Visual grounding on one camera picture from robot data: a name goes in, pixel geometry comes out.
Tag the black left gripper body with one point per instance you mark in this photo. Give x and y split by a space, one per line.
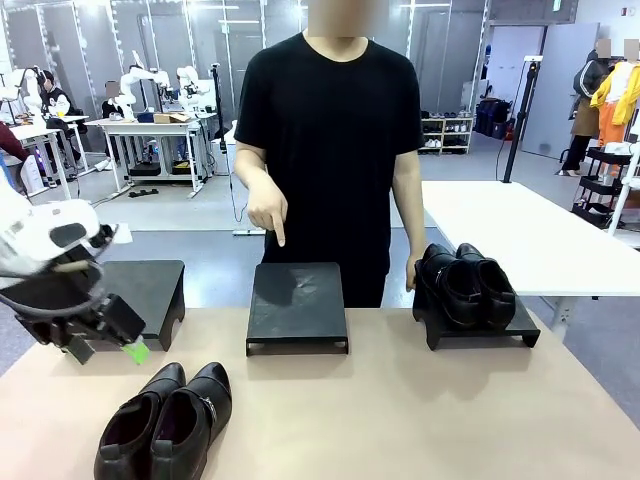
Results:
117 320

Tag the black left gripper finger with green pad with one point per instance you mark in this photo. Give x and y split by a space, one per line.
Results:
79 350
137 352

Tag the black smooth leather shoe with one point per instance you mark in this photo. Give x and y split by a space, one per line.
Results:
445 285
492 285

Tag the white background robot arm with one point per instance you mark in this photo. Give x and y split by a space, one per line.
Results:
137 75
192 87
22 92

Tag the person's right forearm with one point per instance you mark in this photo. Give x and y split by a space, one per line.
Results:
252 165

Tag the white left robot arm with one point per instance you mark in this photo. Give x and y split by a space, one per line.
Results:
45 230

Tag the person's left forearm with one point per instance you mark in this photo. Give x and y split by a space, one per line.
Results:
410 210

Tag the black low shoe stand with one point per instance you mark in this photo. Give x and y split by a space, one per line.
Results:
150 290
520 326
297 310

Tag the person in dark red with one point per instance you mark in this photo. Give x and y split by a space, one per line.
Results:
9 145

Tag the seated person with headphones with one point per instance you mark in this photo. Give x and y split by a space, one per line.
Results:
55 100

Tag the person in black t-shirt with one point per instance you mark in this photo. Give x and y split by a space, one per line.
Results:
330 150

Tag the person's right hand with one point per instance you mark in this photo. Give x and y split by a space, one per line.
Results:
267 207

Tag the person's left hand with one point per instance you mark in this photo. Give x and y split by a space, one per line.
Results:
413 274

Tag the black floor power strip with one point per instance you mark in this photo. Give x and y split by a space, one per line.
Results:
143 193

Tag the white workbench desk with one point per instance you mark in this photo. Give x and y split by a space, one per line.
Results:
45 132
150 127

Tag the brown cardboard box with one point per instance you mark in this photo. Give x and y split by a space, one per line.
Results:
170 118

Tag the thin black tripod pole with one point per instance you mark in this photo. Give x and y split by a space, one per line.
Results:
218 110

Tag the white shoe rack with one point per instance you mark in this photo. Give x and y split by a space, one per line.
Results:
447 131

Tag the large white table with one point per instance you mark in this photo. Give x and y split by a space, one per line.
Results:
525 235

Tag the dark blue suitcase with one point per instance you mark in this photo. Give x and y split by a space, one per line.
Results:
492 117

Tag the black pole with white top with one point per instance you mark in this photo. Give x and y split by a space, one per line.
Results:
520 120

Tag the black trolley cart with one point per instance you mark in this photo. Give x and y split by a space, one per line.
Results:
600 186

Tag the white metal frame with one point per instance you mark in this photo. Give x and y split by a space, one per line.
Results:
627 180

